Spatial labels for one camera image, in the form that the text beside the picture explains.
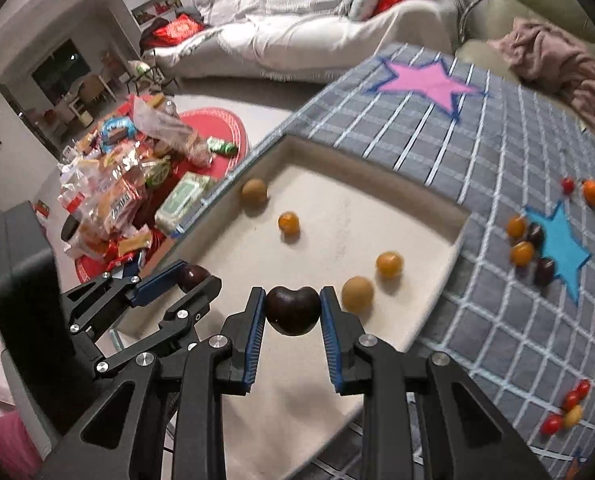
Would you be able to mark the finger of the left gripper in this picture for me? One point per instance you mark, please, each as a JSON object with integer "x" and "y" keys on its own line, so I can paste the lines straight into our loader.
{"x": 174, "y": 331}
{"x": 94, "y": 307}

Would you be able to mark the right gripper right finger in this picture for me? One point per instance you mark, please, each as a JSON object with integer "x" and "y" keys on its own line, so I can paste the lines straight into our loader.
{"x": 362, "y": 364}

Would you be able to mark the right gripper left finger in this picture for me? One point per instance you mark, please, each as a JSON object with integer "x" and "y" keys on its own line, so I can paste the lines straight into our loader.
{"x": 222, "y": 365}

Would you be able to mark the dark round cherry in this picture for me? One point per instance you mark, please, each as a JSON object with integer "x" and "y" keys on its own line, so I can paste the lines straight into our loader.
{"x": 190, "y": 276}

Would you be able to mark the dark heart-shaped cherry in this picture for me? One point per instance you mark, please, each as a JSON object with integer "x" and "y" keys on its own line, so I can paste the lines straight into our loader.
{"x": 292, "y": 312}

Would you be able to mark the tan longan in tray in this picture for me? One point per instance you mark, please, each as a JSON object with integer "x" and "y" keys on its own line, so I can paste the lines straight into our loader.
{"x": 357, "y": 294}

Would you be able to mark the orange kumquat in tray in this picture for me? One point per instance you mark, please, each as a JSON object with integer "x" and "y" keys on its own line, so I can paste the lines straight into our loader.
{"x": 389, "y": 265}

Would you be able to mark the pile of snack bags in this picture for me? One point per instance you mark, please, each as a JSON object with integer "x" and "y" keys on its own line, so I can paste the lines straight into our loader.
{"x": 115, "y": 173}

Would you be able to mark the white shallow tray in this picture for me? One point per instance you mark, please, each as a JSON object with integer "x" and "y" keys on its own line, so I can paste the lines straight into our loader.
{"x": 350, "y": 211}

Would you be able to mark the small orange kumquat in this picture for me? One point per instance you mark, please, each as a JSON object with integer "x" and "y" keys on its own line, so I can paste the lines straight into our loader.
{"x": 288, "y": 223}

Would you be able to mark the brown longan far corner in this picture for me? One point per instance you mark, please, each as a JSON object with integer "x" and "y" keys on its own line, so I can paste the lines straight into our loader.
{"x": 254, "y": 193}

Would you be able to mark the green candy roll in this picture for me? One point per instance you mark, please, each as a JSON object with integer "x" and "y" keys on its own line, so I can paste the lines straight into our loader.
{"x": 222, "y": 147}

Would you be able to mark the grey checked star tablecloth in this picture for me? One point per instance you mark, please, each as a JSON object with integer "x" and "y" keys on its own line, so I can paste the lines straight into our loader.
{"x": 495, "y": 148}

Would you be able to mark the red round floor mat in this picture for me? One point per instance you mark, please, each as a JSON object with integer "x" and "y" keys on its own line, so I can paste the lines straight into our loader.
{"x": 208, "y": 121}

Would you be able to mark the orange kumquat lower cluster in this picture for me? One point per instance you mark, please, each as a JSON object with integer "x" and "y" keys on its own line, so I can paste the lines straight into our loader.
{"x": 522, "y": 254}

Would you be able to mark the dark cherry lower cluster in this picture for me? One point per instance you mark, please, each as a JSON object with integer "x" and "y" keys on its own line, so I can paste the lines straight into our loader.
{"x": 544, "y": 272}

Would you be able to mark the orange kumquat by star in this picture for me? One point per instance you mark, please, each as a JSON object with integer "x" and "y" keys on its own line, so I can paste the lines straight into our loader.
{"x": 516, "y": 227}

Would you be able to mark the yellow longan near tomatoes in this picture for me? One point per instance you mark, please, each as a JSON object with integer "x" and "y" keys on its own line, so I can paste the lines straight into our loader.
{"x": 573, "y": 417}

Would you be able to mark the dark cherry by star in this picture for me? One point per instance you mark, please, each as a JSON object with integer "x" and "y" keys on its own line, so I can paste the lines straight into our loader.
{"x": 535, "y": 234}

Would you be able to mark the orange kumquat far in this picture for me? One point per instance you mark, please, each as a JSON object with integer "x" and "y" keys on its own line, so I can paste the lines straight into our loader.
{"x": 588, "y": 189}

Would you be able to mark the red cushion on sofa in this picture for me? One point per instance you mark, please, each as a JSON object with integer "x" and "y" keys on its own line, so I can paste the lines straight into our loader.
{"x": 177, "y": 31}

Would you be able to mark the white covered sofa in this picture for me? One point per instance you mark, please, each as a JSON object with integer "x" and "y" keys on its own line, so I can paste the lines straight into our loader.
{"x": 301, "y": 40}

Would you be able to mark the pink crumpled blanket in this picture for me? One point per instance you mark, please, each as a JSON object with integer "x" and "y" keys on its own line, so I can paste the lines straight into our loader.
{"x": 553, "y": 61}

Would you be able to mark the green armchair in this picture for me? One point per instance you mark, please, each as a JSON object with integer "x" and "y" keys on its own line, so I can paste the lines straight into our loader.
{"x": 497, "y": 19}

